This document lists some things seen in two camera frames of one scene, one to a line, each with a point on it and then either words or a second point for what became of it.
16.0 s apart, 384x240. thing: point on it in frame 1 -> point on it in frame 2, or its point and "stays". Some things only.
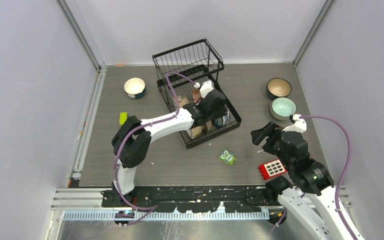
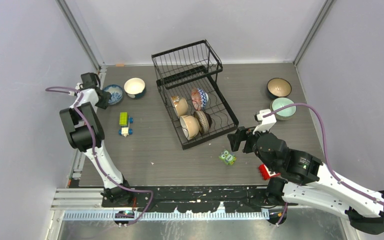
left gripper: (222, 111) -> (107, 97)
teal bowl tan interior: (278, 87) stays
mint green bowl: (281, 108) stays
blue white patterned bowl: (222, 121) -> (116, 93)
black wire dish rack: (186, 74) stays
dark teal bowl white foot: (134, 87) stays
